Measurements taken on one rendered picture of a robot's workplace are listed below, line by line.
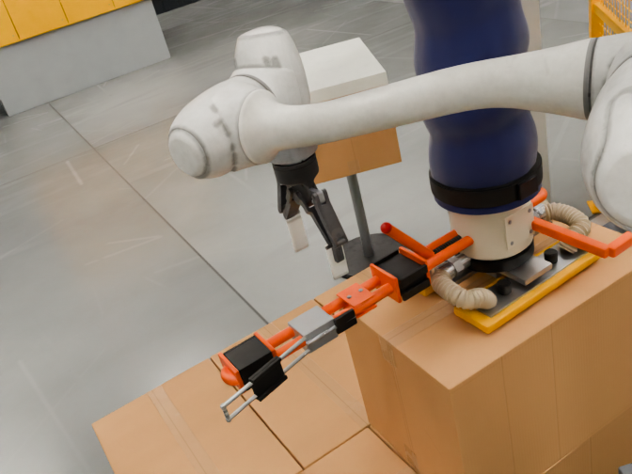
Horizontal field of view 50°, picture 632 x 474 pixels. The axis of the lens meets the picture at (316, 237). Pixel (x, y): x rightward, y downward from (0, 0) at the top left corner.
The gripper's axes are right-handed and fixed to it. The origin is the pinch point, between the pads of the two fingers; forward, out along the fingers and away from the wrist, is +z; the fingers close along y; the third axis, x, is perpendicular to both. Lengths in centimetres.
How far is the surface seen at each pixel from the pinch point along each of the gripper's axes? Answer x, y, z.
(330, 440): 0, 23, 67
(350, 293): -5.0, 1.3, 11.9
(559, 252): -52, -7, 23
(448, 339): -19.4, -7.9, 27.1
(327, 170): -76, 136, 54
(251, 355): 18.3, -1.2, 11.1
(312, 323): 5.1, -0.8, 11.9
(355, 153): -88, 131, 50
